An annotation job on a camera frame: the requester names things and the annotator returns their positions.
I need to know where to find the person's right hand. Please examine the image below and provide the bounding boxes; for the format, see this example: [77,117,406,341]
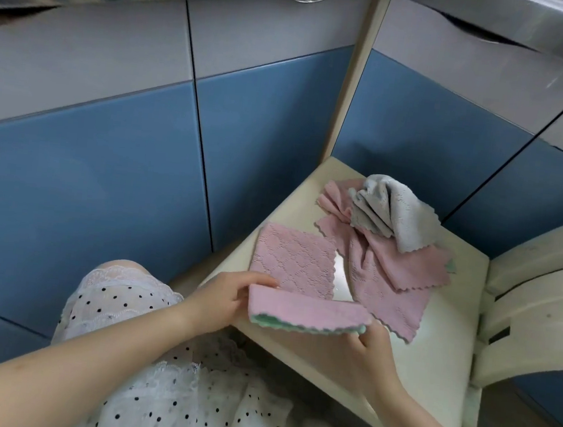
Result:
[340,319,409,408]

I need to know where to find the person's left hand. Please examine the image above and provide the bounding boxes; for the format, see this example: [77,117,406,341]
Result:
[182,266,281,343]

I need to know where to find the pink and green microfibre cloth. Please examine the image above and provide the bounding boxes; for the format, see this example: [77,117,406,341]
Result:
[245,283,377,340]

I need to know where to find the person's left forearm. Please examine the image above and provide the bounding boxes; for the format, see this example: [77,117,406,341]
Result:
[0,283,204,427]

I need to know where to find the pink patterned microfibre cloth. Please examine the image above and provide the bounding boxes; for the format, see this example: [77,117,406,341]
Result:
[246,221,342,302]

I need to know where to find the long crumpled pink cloth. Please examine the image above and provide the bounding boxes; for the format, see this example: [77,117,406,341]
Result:
[303,177,439,346]

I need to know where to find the pink cloth with green edge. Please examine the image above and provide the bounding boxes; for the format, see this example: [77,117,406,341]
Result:
[367,238,459,299]

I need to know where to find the grey microfibre cloth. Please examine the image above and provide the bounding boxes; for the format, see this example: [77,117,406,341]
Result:
[344,171,447,258]

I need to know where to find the white black-dotted lace dress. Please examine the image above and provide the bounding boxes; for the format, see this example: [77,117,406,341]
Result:
[42,253,407,427]

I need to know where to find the narrow blue and grey cabinet door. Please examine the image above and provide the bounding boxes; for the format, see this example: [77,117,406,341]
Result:
[163,0,377,268]

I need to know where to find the cream plastic chair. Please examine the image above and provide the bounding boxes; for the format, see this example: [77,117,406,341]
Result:
[459,200,563,427]

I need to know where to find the wide blue and grey cabinet door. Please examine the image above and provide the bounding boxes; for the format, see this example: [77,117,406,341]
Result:
[0,0,239,358]

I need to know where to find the beige cabinet corner post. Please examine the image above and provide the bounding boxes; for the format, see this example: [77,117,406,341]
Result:
[319,0,393,170]

